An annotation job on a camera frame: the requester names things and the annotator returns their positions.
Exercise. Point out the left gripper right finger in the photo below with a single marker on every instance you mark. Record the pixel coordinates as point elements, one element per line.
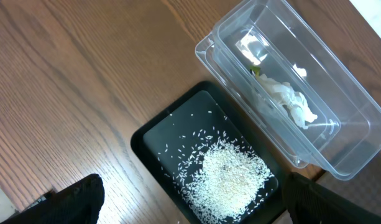
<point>309,202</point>

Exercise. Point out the dark brown serving tray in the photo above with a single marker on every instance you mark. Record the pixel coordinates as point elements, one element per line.
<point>364,189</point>

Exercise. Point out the black plastic tray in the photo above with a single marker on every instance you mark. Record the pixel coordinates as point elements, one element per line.
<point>203,97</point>

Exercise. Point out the white tissue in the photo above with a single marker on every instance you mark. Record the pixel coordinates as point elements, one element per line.
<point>289,100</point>

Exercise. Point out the pile of white rice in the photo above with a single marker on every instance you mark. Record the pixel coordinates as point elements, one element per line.
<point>211,167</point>

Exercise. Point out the yellow green snack wrapper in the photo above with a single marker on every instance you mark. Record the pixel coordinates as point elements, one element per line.
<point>255,70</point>

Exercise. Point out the clear plastic bin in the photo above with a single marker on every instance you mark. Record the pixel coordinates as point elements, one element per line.
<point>345,137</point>

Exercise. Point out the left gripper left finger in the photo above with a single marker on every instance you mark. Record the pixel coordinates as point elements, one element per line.
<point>80,203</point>

